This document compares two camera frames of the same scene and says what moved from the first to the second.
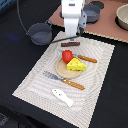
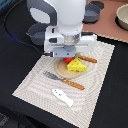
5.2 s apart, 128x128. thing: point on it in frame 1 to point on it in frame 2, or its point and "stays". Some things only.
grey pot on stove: (92, 13) stays
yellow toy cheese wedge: (76, 64) stays
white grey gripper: (74, 17) to (66, 45)
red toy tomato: (67, 55) stays
